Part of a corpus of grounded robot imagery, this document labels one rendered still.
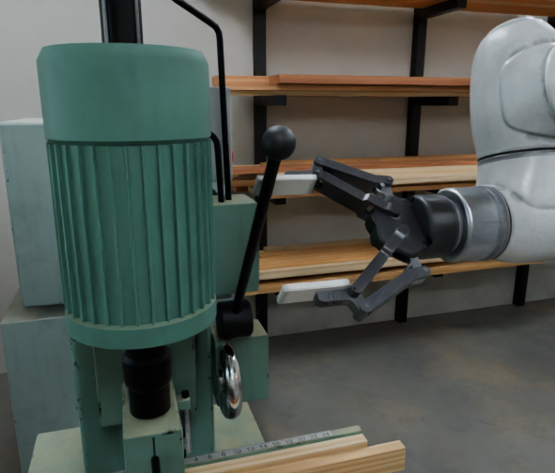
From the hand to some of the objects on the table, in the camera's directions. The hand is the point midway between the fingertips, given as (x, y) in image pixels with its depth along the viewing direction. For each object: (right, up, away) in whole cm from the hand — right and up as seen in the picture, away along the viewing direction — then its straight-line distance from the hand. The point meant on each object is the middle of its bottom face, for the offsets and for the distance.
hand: (276, 236), depth 54 cm
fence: (-16, -38, +19) cm, 45 cm away
